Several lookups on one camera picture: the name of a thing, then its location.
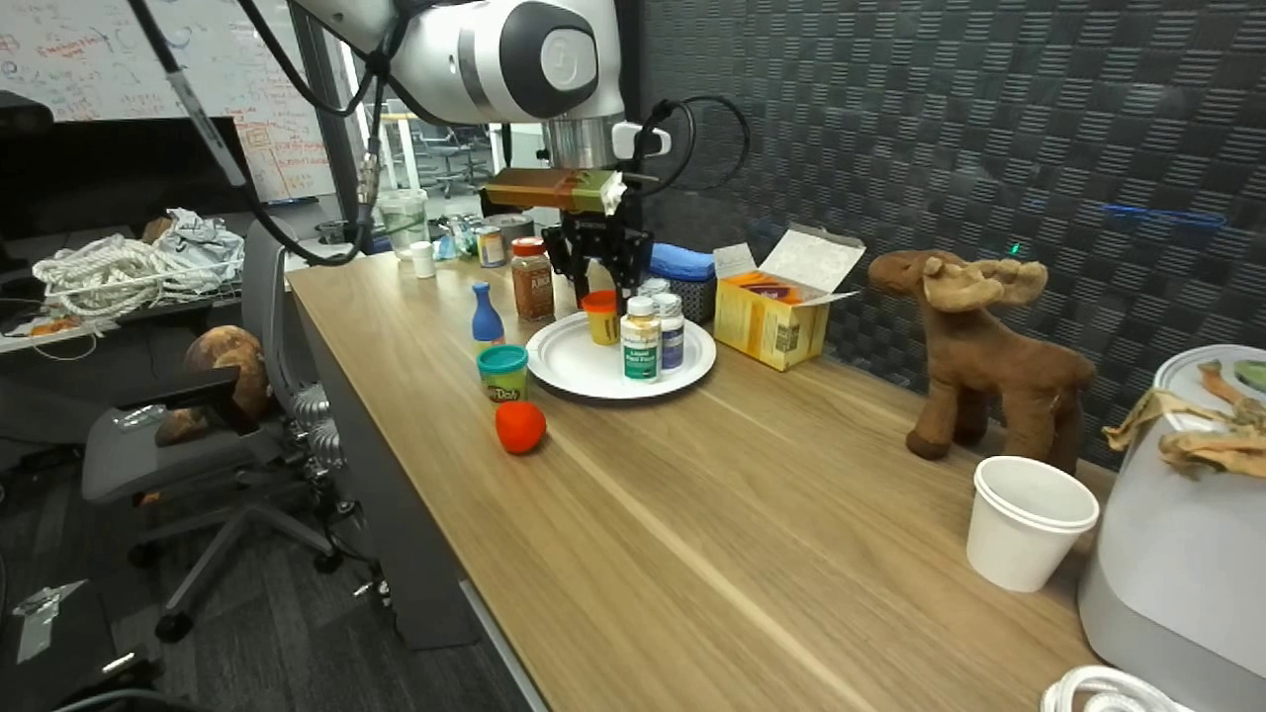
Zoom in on grey office chair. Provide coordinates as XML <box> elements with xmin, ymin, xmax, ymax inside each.
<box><xmin>77</xmin><ymin>216</ymin><xmax>389</xmax><ymax>648</ymax></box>

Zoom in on blue bowling pin bottle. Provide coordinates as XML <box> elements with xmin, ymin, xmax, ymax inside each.
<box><xmin>466</xmin><ymin>279</ymin><xmax>511</xmax><ymax>349</ymax></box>

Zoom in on white rope coil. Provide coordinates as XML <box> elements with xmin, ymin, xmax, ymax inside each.
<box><xmin>28</xmin><ymin>208</ymin><xmax>248</xmax><ymax>332</ymax></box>

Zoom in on black cable silver connector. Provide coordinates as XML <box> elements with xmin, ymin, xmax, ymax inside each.
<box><xmin>124</xmin><ymin>0</ymin><xmax>399</xmax><ymax>270</ymax></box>

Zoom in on blue sponge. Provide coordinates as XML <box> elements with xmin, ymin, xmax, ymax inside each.
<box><xmin>645</xmin><ymin>238</ymin><xmax>719</xmax><ymax>284</ymax></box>

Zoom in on pill bottle blue label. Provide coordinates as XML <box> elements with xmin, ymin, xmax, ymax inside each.
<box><xmin>655</xmin><ymin>291</ymin><xmax>693</xmax><ymax>378</ymax></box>

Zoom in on white round tub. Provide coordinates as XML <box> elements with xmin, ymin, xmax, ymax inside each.
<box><xmin>397</xmin><ymin>238</ymin><xmax>444</xmax><ymax>284</ymax></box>

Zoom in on orange ball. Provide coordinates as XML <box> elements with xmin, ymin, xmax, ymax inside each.
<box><xmin>491</xmin><ymin>396</ymin><xmax>549</xmax><ymax>459</ymax></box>

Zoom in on white paper plate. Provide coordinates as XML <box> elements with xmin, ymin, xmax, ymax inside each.
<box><xmin>521</xmin><ymin>306</ymin><xmax>724</xmax><ymax>407</ymax></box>

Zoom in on green white small object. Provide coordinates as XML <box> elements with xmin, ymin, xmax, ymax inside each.
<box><xmin>432</xmin><ymin>216</ymin><xmax>480</xmax><ymax>264</ymax></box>

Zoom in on dark grey foam block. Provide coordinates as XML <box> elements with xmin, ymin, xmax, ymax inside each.
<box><xmin>666</xmin><ymin>275</ymin><xmax>724</xmax><ymax>332</ymax></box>

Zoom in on white paper cup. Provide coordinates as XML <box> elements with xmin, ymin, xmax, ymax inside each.
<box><xmin>962</xmin><ymin>450</ymin><xmax>1106</xmax><ymax>598</ymax></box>

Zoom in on white paper scrap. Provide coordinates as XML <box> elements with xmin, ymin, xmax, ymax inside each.
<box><xmin>7</xmin><ymin>575</ymin><xmax>89</xmax><ymax>669</ymax></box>

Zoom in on black looped cable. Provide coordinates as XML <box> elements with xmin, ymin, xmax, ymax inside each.
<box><xmin>636</xmin><ymin>90</ymin><xmax>752</xmax><ymax>204</ymax></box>

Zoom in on black side desk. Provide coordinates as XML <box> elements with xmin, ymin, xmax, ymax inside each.
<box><xmin>0</xmin><ymin>90</ymin><xmax>289</xmax><ymax>400</ymax></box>

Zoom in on brown plush toy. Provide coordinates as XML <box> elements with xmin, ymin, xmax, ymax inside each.
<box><xmin>156</xmin><ymin>321</ymin><xmax>279</xmax><ymax>446</ymax></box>

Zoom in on white background table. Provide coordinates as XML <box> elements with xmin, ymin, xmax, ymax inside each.
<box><xmin>371</xmin><ymin>107</ymin><xmax>502</xmax><ymax>204</ymax></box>

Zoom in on translucent plastic container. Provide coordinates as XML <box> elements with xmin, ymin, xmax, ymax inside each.
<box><xmin>371</xmin><ymin>187</ymin><xmax>437</xmax><ymax>252</ymax></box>

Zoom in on orange lid spice jar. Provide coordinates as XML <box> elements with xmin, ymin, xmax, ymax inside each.
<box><xmin>505</xmin><ymin>233</ymin><xmax>558</xmax><ymax>325</ymax></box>

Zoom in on teal lid dough tub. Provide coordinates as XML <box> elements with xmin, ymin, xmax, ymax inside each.
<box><xmin>475</xmin><ymin>342</ymin><xmax>536</xmax><ymax>407</ymax></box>

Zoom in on whiteboard with writing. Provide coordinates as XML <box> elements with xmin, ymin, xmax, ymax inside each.
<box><xmin>0</xmin><ymin>0</ymin><xmax>339</xmax><ymax>209</ymax></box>

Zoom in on white plastic appliance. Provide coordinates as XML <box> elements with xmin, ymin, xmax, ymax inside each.
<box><xmin>1073</xmin><ymin>342</ymin><xmax>1266</xmax><ymax>712</ymax></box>

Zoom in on orange lid dough tub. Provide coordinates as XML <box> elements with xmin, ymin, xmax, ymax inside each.
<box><xmin>579</xmin><ymin>284</ymin><xmax>624</xmax><ymax>354</ymax></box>

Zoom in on brown moose plush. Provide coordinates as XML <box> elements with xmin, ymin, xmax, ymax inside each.
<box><xmin>864</xmin><ymin>245</ymin><xmax>1099</xmax><ymax>475</ymax></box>

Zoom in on white cable bundle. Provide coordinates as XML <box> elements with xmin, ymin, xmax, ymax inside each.
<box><xmin>1036</xmin><ymin>662</ymin><xmax>1198</xmax><ymax>712</ymax></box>

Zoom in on yellow tea bag box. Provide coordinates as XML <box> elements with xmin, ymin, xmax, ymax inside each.
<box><xmin>707</xmin><ymin>221</ymin><xmax>872</xmax><ymax>378</ymax></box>

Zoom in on pill bottle green label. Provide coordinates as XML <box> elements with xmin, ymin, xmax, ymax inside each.
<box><xmin>616</xmin><ymin>292</ymin><xmax>666</xmax><ymax>383</ymax></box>

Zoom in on black vertical pole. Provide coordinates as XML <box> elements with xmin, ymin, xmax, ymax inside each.
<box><xmin>284</xmin><ymin>0</ymin><xmax>384</xmax><ymax>250</ymax></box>

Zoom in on brown crumpled paper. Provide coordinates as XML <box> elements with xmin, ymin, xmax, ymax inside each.
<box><xmin>1099</xmin><ymin>358</ymin><xmax>1266</xmax><ymax>482</ymax></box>

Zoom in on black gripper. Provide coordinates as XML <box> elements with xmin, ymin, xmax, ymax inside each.
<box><xmin>537</xmin><ymin>209</ymin><xmax>656</xmax><ymax>312</ymax></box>

